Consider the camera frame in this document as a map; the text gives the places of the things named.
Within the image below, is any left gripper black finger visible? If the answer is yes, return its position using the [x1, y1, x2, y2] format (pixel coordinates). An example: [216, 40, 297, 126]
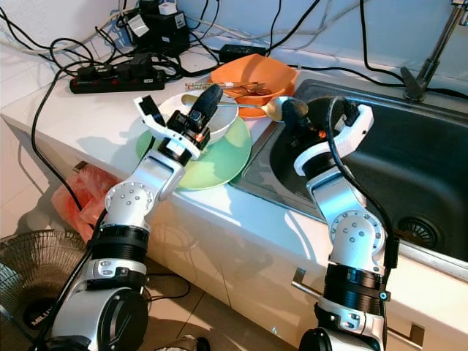
[207, 83, 224, 124]
[195, 88, 214, 129]

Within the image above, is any steel faucet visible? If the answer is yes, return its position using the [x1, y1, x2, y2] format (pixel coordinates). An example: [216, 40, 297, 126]
[400, 0, 468, 102]

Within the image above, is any orange plastic bowl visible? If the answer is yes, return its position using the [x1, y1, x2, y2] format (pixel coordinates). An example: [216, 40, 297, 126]
[210, 53, 300, 103]

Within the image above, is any long black power cable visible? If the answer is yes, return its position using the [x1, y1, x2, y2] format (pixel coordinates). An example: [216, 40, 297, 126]
[34, 66, 110, 242]

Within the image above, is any black power strip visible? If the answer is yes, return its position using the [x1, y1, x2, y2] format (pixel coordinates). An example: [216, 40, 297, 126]
[69, 61, 168, 95]

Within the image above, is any white kitchen base cabinet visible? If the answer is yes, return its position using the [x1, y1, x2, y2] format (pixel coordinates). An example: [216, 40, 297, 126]
[29, 157, 468, 351]

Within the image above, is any black power adapter block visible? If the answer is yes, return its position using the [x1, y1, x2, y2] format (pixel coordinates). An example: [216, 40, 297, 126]
[123, 0, 189, 57]

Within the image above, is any stainless steel sink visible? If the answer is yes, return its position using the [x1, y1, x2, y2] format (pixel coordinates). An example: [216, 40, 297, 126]
[238, 78, 468, 282]

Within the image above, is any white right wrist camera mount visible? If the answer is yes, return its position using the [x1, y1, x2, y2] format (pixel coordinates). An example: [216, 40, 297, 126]
[294, 102, 375, 176]

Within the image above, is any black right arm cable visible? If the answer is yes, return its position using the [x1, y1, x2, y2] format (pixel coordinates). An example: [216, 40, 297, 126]
[328, 97, 400, 273]

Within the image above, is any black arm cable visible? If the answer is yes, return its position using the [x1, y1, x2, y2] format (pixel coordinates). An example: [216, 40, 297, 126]
[328, 97, 400, 273]
[33, 135, 154, 351]

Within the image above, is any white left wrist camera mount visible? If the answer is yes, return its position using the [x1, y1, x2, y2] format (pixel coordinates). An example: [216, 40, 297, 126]
[134, 95, 202, 160]

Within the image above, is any light green plate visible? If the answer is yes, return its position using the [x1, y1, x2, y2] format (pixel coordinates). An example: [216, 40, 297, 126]
[135, 116, 254, 192]

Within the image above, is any red plastic bag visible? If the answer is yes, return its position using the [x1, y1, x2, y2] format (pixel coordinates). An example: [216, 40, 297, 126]
[50, 163, 120, 246]

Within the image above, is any metal spoon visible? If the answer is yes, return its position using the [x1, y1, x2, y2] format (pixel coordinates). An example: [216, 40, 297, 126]
[223, 95, 287, 122]

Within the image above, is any black floor fan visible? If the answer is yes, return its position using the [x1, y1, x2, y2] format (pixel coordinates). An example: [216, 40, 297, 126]
[0, 233, 99, 351]

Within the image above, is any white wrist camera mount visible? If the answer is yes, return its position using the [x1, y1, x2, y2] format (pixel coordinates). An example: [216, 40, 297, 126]
[294, 102, 375, 176]
[134, 95, 202, 160]

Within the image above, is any orange plastic plate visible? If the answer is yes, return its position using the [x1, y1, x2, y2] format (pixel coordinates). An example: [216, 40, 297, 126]
[230, 99, 279, 119]

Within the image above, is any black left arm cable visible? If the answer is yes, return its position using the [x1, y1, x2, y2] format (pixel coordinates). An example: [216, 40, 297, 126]
[33, 135, 154, 351]

